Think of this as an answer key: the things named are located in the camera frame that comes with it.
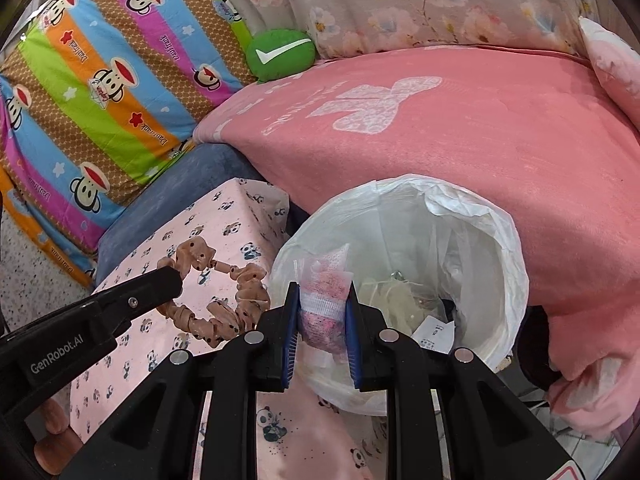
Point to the bin with white bag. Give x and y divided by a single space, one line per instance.
475 240

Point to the white paper receipt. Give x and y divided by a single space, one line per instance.
432 332

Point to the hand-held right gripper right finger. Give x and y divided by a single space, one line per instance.
352 345

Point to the pink pillow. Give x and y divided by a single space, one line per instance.
615 70

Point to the pink mesh packet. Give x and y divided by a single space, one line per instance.
322 305

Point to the pink panda print tablecloth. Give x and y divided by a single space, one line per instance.
130 375

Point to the pink blanket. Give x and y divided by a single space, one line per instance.
450 135

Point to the green check mark cushion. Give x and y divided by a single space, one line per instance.
280 57

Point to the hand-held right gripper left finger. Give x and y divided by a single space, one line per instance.
291 340

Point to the blue denim cushion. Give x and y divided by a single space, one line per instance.
175 190

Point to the striped monkey print pillow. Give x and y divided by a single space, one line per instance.
100 110

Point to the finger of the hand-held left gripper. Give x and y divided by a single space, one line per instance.
145 292

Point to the translucent pale stocking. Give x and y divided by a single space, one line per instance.
390 295

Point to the brown dotted scrunchie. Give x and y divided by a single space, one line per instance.
195 252

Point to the grey floral sheet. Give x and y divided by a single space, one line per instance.
400 10

